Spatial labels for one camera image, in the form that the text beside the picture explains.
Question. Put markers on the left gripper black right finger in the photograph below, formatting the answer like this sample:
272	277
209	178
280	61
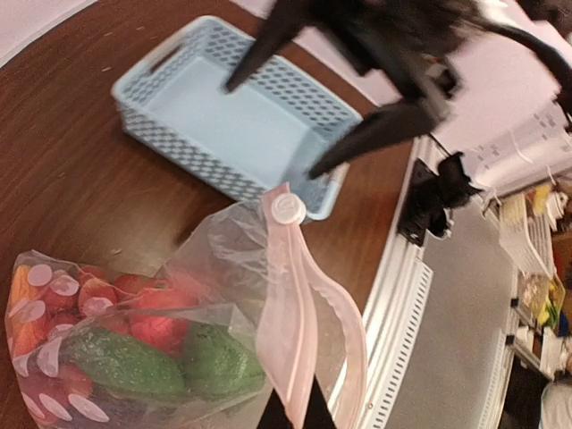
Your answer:
318	415

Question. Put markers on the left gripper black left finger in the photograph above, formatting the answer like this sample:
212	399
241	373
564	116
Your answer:
274	416

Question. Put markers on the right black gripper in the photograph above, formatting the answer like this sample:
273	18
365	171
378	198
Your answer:
384	36

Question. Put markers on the green pepper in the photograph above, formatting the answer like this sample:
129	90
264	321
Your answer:
218	367

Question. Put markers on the light blue plastic basket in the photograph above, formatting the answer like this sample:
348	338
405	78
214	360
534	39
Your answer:
267	132

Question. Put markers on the clear zip top bag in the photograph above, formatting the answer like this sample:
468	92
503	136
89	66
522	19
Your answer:
239	328

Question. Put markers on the red wax apple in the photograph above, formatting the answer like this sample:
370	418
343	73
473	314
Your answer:
154	318

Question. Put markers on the green cucumber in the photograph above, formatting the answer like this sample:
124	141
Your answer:
124	364

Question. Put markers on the red lychee fruit bunch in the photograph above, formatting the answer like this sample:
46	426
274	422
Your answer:
46	300

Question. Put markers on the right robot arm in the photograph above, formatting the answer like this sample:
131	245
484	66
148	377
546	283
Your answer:
440	80

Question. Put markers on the cluttered background shelf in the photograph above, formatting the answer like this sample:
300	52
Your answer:
527	221

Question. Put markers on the front aluminium rail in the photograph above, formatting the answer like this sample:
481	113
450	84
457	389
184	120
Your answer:
440	329

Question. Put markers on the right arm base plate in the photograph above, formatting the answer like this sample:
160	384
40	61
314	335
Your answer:
430	197

